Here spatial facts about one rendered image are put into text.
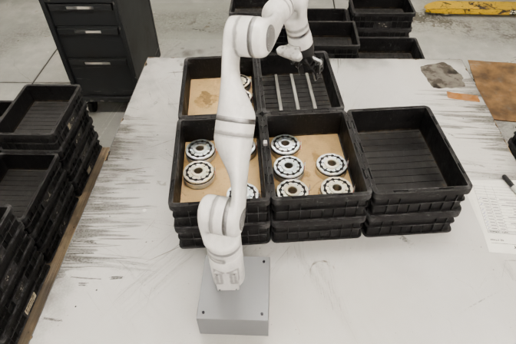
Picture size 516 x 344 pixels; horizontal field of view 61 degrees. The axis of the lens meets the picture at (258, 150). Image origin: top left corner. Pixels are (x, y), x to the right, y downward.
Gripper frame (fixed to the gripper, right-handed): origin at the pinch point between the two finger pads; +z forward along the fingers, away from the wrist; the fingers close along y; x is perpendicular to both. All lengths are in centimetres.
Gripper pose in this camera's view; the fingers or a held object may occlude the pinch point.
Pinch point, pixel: (308, 73)
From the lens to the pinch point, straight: 151.8
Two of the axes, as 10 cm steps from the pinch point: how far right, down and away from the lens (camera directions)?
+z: 2.6, 5.4, 8.0
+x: -6.0, 7.4, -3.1
